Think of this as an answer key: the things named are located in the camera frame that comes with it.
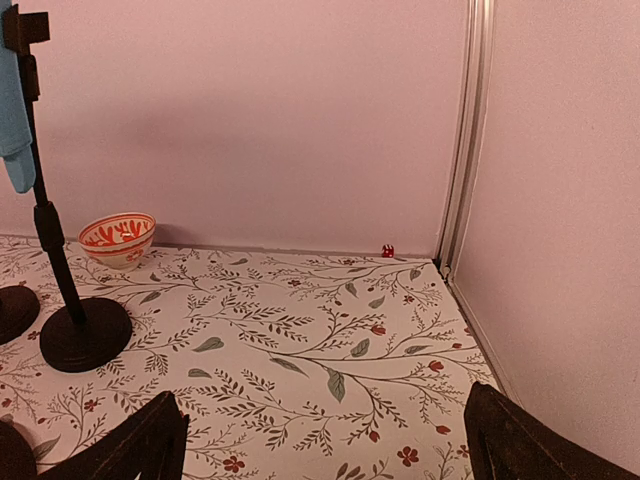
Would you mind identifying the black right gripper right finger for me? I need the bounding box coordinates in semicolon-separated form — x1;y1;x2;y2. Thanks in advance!
464;382;639;480

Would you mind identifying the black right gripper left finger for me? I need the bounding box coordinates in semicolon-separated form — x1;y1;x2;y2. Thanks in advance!
38;391;189;479

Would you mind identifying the black round stand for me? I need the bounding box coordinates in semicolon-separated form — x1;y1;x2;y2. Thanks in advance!
0;285;40;345

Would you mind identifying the black microphone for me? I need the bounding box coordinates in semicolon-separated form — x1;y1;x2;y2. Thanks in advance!
0;415;37;480

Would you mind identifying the black stand of blue microphone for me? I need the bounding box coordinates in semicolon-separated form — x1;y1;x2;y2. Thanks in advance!
2;5;132;373

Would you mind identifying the blue microphone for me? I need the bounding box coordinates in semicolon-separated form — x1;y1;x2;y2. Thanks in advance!
1;22;36;194

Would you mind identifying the red patterned white bowl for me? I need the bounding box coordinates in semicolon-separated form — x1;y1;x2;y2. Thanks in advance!
77;212;156;271

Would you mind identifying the small red die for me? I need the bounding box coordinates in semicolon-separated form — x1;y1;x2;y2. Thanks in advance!
381;244;395;258

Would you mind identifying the aluminium right corner post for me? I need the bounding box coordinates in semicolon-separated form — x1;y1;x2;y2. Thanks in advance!
434;0;522;405

